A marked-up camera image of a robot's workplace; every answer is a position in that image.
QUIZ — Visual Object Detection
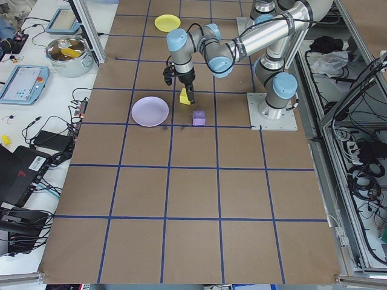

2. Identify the purple foam block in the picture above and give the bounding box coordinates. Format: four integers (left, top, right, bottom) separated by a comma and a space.
192, 109, 207, 127

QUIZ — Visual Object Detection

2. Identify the purple round plate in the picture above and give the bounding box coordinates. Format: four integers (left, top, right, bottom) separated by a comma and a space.
131, 95, 170, 127

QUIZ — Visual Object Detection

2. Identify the yellow round plate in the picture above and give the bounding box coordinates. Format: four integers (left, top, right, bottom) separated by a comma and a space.
154, 14, 182, 33

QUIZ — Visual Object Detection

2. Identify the black hub with red plugs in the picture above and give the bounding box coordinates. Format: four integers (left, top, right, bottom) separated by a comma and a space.
68, 99, 89, 122

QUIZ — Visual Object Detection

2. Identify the stainless steel pot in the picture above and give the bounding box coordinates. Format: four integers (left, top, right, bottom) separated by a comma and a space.
45, 35, 93, 79

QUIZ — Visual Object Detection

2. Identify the yellow item inside pot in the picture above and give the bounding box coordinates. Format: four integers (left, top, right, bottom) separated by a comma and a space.
60, 47, 81, 60

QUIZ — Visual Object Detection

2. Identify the glass pot lid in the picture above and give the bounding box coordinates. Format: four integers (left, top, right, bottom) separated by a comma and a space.
46, 36, 88, 61

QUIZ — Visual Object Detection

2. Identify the blue robot teach pendant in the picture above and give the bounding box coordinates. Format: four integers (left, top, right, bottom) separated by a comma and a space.
0, 65, 50, 106
45, 8, 82, 34

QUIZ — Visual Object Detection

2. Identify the white crumpled cloth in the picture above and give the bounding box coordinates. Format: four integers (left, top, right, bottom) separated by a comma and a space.
311, 50, 352, 79

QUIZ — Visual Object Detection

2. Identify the black crumpled cloth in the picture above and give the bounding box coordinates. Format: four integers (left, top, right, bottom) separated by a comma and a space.
310, 35, 345, 54

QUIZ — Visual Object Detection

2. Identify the black power brick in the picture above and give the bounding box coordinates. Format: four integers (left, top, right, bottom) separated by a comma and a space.
31, 129, 74, 151

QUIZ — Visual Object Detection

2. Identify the white power strip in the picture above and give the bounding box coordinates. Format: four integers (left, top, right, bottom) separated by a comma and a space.
340, 137, 363, 166

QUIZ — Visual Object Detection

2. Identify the small red circuit board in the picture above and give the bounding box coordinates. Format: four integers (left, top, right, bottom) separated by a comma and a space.
11, 30, 30, 44

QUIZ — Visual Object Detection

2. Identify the black computer with red logo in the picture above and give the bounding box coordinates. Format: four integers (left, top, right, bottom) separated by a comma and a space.
0, 144, 53, 209

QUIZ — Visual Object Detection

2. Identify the black docking device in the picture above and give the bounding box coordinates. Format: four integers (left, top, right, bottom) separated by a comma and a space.
0, 207, 53, 256

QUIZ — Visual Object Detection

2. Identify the aluminium profile bar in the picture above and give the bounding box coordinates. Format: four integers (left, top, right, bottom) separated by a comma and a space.
0, 271, 46, 285
334, 272, 387, 286

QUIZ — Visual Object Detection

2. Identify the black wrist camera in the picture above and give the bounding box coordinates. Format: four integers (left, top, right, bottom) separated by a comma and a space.
162, 62, 177, 86

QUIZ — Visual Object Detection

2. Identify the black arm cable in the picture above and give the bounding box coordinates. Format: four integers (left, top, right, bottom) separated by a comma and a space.
164, 18, 321, 76

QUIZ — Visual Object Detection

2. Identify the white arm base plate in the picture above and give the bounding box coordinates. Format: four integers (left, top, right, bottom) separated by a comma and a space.
236, 17, 261, 39
246, 92, 299, 131

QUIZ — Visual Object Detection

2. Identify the aluminium profile post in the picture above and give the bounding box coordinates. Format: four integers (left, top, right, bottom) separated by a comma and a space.
68, 0, 106, 64

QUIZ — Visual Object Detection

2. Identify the V-shaped metal bar frame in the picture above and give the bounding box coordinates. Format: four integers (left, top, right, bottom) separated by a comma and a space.
294, 0, 387, 286

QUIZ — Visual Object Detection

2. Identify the black adapter in frame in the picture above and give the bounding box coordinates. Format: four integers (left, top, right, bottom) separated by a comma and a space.
358, 139, 379, 158

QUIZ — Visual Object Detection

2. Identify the black cable bundle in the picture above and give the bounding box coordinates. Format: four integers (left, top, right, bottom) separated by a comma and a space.
347, 161, 386, 202

